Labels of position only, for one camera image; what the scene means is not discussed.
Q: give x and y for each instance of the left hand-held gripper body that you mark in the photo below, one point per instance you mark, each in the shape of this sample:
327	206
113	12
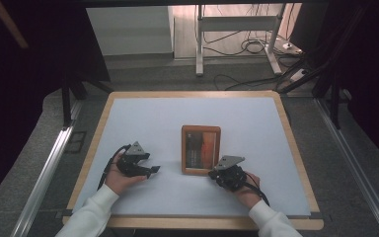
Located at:
132	163

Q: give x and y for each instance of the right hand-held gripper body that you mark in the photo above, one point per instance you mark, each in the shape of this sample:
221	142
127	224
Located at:
230	176

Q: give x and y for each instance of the wooden photo frame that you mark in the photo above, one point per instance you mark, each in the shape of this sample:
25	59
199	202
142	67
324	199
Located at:
200	149

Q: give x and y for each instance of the person's left hand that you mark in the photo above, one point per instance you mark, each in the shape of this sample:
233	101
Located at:
121	181

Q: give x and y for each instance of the person's right hand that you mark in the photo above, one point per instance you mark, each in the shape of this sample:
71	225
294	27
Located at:
248	194

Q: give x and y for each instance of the white table mat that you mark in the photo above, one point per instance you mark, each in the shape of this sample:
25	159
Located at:
164	115

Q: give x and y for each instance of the black metal stand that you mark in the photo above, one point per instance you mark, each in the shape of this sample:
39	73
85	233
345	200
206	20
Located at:
66	102
334	98

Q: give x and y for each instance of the white power strip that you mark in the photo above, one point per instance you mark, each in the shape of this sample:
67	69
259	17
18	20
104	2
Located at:
298	75

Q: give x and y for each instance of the white cabinet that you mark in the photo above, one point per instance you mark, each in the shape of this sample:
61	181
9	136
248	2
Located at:
130	31

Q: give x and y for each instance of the small white adapter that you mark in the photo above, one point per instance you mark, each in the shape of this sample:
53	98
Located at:
287	45

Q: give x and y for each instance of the wooden beam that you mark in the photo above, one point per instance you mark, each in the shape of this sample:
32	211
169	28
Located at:
10	24

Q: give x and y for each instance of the silver metal rail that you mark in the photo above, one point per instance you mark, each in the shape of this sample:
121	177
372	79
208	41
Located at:
355	168
42	177

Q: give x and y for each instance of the white metal desk frame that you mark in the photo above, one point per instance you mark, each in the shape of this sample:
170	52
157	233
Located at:
240	23

